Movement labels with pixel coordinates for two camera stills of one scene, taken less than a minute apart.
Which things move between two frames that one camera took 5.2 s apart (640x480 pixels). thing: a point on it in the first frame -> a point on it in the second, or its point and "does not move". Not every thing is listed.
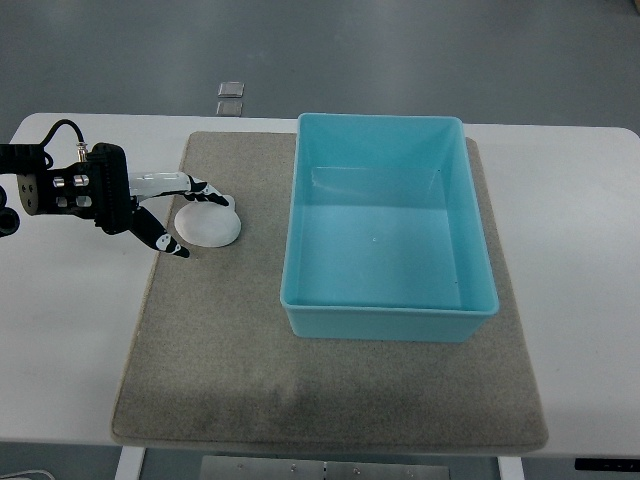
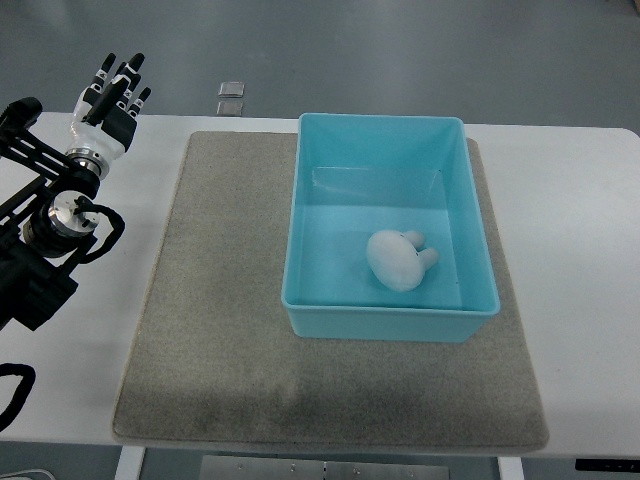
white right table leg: x=511 y=468 does not move
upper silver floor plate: x=231 y=89 does not move
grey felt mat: x=213 y=360 does not move
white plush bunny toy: x=207 y=224 -> x=397 y=261
